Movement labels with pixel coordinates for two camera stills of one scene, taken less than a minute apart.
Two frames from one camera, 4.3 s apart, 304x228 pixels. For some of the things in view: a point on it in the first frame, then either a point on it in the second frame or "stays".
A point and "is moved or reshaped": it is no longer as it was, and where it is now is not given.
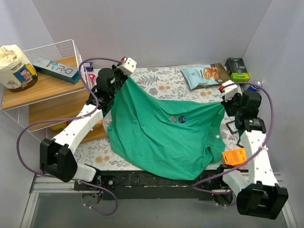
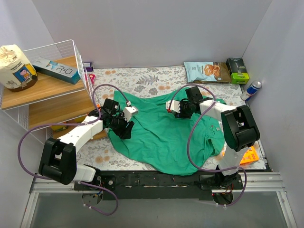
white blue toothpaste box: x=56 y=70 stays
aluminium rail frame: x=35 y=187 stays
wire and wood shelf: x=61 y=91 stays
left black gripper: x=121 y=74 -> x=122 y=128
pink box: x=93 y=78 stays
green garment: x=179 y=139 is moved or reshaped
